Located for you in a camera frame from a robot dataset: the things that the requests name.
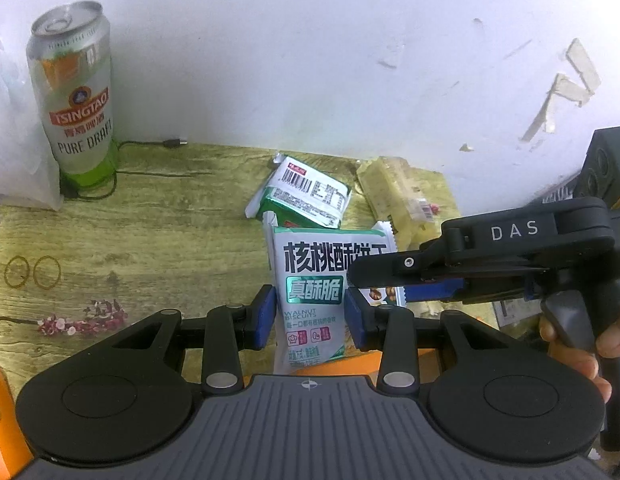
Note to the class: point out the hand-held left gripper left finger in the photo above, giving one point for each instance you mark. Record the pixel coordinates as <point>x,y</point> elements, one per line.
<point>265,317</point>

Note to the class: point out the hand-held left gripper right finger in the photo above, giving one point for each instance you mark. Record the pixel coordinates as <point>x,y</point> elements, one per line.
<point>354,317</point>

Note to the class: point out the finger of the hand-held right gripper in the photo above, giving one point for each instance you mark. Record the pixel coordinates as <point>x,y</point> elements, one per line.
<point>390,270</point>
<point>430,292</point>

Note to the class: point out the orange cardboard box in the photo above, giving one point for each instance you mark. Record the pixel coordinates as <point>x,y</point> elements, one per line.
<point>362,362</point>

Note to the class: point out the walnut biscuit packet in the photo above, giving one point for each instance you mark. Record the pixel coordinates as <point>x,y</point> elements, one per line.
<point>300,195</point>
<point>310,280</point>

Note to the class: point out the soda cracker packet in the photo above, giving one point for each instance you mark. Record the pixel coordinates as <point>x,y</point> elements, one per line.
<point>390,190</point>

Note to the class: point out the orange printed box lid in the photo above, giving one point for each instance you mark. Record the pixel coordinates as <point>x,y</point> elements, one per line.
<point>4,435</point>

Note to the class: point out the green wood-grain desktop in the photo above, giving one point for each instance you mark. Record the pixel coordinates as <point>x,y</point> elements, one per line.
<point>164,240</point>

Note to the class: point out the person's right hand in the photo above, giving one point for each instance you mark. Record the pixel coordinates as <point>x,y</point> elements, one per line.
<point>580,365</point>

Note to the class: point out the beige masking tape strip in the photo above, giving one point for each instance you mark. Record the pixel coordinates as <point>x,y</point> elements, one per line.
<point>540,120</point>
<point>585,65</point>
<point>570,91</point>

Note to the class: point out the small yellow rubber band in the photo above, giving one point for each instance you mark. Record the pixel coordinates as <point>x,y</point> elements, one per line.
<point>33,272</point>
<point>6,272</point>

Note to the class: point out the green silver beer can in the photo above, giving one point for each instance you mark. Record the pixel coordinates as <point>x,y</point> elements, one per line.
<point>74,110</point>

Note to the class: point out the clear plastic bag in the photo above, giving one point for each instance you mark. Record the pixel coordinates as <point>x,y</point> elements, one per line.
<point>14,160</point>

